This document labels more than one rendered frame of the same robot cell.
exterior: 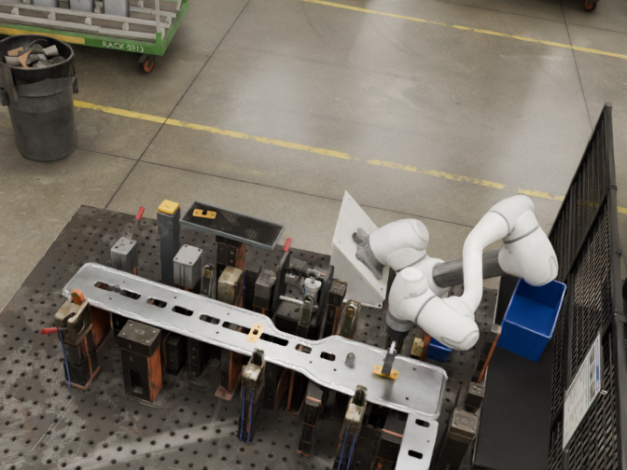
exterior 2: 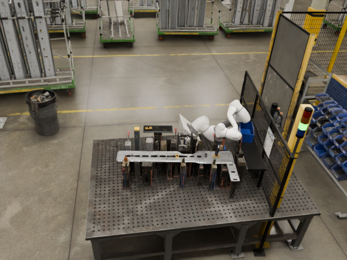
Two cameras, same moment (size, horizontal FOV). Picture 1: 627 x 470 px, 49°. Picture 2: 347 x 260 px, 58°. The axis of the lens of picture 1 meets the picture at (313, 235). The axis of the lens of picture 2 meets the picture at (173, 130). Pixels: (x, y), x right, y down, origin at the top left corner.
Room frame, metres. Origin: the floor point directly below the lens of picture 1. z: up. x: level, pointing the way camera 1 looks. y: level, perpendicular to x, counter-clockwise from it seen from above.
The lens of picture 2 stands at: (-1.10, 1.00, 3.40)
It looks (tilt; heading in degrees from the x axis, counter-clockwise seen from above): 36 degrees down; 344
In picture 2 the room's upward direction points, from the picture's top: 3 degrees clockwise
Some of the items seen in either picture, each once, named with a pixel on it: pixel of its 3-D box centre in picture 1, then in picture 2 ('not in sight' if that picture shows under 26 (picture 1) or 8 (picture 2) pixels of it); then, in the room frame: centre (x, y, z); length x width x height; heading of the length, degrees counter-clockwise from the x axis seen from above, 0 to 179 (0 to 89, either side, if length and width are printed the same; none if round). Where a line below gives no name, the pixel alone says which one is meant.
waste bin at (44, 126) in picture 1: (40, 101); (44, 113); (3.91, 1.91, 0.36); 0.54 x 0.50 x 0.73; 175
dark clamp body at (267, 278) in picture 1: (264, 313); (173, 152); (1.81, 0.14, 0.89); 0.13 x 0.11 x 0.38; 168
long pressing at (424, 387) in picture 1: (249, 334); (175, 157); (1.61, 0.17, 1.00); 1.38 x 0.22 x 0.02; 78
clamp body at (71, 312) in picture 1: (77, 344); (126, 174); (1.55, 0.76, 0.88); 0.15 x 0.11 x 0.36; 168
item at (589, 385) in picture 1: (584, 393); (269, 142); (1.30, -0.82, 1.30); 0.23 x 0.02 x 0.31; 168
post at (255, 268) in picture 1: (250, 304); (168, 150); (1.84, 0.20, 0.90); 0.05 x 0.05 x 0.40; 78
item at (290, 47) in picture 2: not in sight; (280, 79); (3.29, -2.20, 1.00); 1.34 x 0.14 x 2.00; 175
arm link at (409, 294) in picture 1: (411, 294); (221, 130); (1.50, -0.31, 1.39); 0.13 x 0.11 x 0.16; 50
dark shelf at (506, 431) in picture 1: (520, 366); (248, 145); (1.62, -0.77, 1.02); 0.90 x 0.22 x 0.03; 168
